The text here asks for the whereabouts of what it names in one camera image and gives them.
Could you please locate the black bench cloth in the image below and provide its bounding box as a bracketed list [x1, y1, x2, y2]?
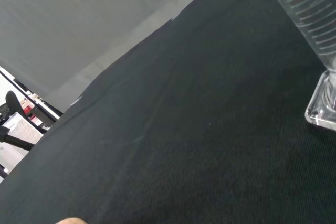
[0, 0, 336, 224]

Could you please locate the white perforated box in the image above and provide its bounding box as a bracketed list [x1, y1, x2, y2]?
[2, 112, 44, 146]

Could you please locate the person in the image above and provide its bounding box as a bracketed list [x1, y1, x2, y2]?
[56, 217, 89, 224]

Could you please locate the white desk with black edge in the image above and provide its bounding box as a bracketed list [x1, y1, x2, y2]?
[0, 66, 64, 133]

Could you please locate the black office chair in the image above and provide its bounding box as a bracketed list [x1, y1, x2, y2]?
[0, 90, 27, 123]

